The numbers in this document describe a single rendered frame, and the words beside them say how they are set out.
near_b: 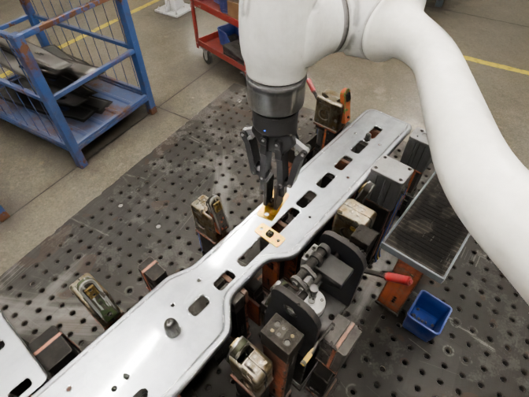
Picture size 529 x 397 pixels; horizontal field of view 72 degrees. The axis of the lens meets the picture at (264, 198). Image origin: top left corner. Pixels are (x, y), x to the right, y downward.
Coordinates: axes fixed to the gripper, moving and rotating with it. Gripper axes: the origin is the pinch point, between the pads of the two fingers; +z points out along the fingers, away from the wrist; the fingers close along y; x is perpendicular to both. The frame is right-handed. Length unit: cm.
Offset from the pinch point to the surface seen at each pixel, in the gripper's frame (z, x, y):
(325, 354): 25.0, 15.3, -20.6
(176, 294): 26.8, 18.5, 16.1
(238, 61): 100, -209, 139
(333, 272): 11.2, 4.8, -16.2
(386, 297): 51, -19, -30
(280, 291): 8.2, 15.1, -9.3
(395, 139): 26, -63, -15
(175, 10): 117, -307, 286
